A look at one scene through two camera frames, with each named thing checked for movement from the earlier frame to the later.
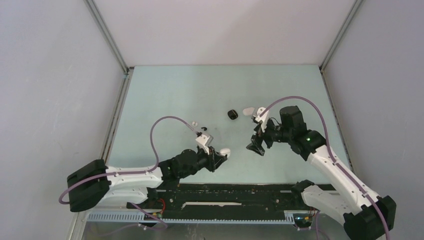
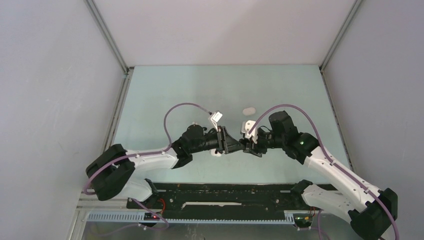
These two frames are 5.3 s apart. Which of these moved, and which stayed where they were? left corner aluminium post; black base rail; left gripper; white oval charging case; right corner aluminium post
Moved: left gripper
Stayed: left corner aluminium post; right corner aluminium post; black base rail; white oval charging case
